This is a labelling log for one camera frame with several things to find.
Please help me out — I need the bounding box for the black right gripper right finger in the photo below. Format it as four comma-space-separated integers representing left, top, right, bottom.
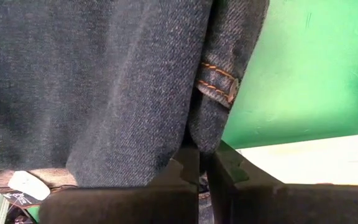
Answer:
208, 139, 358, 224

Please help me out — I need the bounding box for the white paper hang tag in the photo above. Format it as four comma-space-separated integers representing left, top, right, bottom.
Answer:
7, 170, 51, 202

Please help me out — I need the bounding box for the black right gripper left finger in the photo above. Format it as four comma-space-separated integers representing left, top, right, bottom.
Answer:
39, 146, 200, 224

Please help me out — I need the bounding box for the black garment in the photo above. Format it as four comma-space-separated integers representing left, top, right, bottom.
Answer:
0, 0, 270, 191

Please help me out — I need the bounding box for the black printed hang tag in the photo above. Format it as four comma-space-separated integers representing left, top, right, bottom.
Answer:
1, 189, 42, 208

